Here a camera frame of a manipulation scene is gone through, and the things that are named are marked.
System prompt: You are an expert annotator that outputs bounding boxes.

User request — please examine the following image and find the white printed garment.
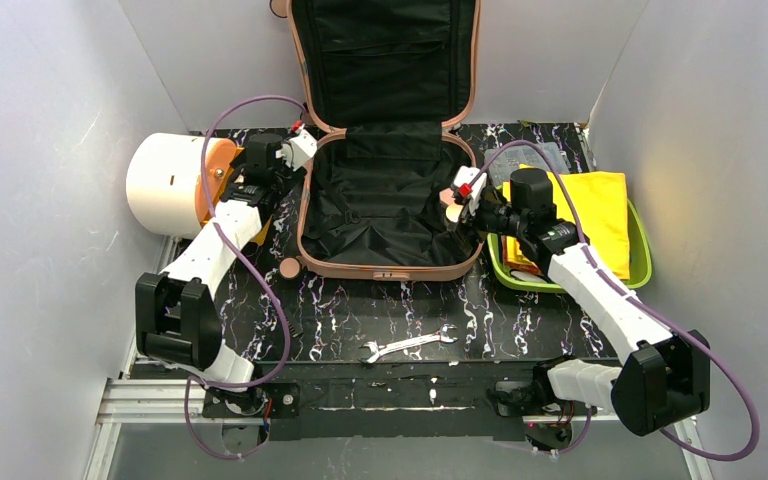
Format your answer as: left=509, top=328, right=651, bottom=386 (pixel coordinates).
left=509, top=269, right=551, bottom=285

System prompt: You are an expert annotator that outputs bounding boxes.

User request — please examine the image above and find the clear plastic screw box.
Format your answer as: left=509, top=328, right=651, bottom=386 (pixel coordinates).
left=488, top=142, right=570, bottom=179

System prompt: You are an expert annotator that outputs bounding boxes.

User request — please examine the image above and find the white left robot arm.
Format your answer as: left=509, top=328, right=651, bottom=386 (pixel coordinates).
left=126, top=128, right=317, bottom=392

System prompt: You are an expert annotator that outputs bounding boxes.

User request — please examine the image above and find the silver open-end wrench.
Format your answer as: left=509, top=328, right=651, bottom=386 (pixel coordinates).
left=361, top=324, right=458, bottom=364

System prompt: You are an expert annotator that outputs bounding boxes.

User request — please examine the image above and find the pink hard-shell suitcase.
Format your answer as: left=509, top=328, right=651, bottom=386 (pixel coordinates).
left=284, top=1, right=483, bottom=282

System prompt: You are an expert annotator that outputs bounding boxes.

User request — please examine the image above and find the cream cylindrical drum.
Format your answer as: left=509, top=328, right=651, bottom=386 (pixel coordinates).
left=126, top=133, right=243, bottom=250

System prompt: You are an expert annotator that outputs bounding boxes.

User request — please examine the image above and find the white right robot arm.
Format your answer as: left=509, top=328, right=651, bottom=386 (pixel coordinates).
left=446, top=167, right=711, bottom=436

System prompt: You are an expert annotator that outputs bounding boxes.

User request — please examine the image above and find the green plastic tray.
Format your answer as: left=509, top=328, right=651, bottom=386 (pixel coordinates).
left=485, top=200, right=653, bottom=294

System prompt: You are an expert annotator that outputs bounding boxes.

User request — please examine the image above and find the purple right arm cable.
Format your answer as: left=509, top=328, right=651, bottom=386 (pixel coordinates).
left=470, top=139, right=762, bottom=464

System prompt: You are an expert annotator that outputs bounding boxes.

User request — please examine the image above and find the round copper compact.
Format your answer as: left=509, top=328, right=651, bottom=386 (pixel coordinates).
left=445, top=204, right=463, bottom=223

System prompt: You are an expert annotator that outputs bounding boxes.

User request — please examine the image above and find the yellow snack packet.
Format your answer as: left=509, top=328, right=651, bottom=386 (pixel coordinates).
left=500, top=172, right=630, bottom=280

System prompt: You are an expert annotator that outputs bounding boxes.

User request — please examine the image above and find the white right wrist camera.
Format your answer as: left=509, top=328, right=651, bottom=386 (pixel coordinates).
left=451, top=166, right=488, bottom=216

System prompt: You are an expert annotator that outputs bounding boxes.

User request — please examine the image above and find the aluminium frame rail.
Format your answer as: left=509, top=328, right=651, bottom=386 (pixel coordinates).
left=83, top=238, right=273, bottom=480

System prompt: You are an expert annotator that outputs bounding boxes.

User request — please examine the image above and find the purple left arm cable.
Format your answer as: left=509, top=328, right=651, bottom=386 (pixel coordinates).
left=182, top=93, right=310, bottom=462

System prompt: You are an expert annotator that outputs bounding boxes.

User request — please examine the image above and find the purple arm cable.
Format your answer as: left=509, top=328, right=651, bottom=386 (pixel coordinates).
left=182, top=93, right=310, bottom=462
left=470, top=139, right=762, bottom=464

